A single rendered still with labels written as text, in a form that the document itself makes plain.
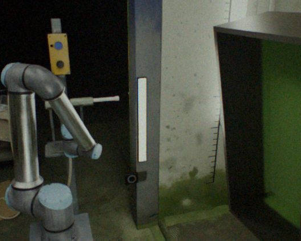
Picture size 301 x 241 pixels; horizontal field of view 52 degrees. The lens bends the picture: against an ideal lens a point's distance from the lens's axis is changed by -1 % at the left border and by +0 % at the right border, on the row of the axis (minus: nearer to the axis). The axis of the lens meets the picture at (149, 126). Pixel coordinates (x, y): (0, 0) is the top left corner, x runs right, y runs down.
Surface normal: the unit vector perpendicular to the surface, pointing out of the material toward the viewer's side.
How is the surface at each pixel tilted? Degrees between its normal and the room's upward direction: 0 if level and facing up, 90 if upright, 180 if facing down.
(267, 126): 90
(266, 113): 90
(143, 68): 90
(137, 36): 90
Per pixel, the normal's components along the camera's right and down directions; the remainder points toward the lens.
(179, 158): 0.29, 0.37
